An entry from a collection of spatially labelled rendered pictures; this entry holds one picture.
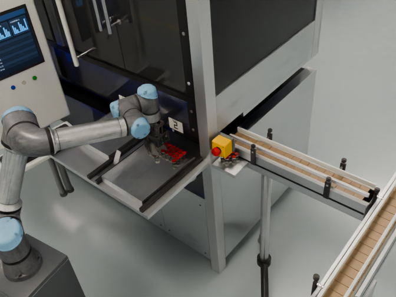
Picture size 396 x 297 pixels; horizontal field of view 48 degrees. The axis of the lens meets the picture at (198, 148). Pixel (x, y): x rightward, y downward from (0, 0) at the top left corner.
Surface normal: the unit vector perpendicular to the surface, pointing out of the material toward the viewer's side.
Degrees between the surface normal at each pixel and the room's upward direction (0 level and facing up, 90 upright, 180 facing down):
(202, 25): 90
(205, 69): 90
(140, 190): 0
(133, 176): 0
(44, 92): 90
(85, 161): 0
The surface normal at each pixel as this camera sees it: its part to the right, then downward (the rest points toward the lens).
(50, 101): 0.68, 0.44
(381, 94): -0.07, -0.76
